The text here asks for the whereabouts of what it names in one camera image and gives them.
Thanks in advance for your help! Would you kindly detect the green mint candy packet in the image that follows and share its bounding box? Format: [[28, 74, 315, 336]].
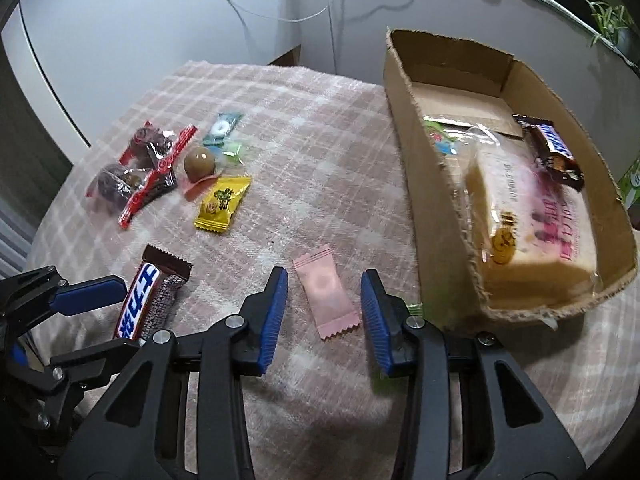
[[203, 112, 243, 146]]

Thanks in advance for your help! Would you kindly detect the red clear snack bag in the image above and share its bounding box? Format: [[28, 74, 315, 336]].
[[119, 122, 198, 174], [86, 162, 177, 230]]

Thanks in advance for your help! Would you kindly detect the small snickers bar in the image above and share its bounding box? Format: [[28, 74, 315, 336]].
[[513, 114, 585, 192]]

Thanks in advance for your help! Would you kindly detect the brown chocolate ball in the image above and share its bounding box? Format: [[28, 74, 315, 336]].
[[183, 146, 217, 183]]

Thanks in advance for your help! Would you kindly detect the yellow candy packet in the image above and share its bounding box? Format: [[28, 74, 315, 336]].
[[194, 176, 253, 233]]

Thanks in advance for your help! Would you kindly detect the packaged toast bread loaf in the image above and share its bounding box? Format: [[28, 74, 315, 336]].
[[464, 144, 601, 310]]

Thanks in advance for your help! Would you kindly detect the pink candy packet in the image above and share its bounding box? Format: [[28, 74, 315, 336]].
[[293, 245, 360, 340]]

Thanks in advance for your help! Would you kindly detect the white cabinet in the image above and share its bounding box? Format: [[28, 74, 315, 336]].
[[1, 0, 298, 162]]

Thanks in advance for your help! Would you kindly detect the brown cardboard box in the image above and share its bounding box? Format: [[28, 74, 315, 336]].
[[383, 29, 638, 333]]

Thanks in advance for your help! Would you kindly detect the large snickers bar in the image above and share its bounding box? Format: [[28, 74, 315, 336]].
[[114, 244, 192, 341]]

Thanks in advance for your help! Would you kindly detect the potted spider plant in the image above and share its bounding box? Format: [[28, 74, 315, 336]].
[[585, 0, 634, 47]]

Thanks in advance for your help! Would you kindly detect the pink plaid tablecloth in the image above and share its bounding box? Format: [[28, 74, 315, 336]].
[[24, 58, 640, 480]]

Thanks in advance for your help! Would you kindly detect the yellow blue candy pouch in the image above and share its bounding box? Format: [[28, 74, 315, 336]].
[[423, 116, 480, 156]]

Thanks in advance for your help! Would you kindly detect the clear green candy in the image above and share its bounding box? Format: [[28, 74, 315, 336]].
[[219, 141, 244, 165]]

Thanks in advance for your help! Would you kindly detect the white cable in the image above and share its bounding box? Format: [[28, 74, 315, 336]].
[[204, 0, 346, 76]]

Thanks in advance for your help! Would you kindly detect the green tissue pack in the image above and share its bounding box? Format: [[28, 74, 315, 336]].
[[617, 155, 640, 231]]

